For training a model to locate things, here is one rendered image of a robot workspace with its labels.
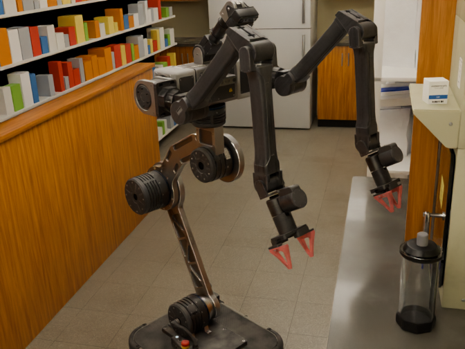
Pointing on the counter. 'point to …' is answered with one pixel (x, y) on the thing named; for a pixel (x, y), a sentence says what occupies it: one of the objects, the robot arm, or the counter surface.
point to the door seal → (448, 217)
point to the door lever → (429, 219)
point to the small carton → (435, 91)
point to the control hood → (437, 115)
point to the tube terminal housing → (453, 280)
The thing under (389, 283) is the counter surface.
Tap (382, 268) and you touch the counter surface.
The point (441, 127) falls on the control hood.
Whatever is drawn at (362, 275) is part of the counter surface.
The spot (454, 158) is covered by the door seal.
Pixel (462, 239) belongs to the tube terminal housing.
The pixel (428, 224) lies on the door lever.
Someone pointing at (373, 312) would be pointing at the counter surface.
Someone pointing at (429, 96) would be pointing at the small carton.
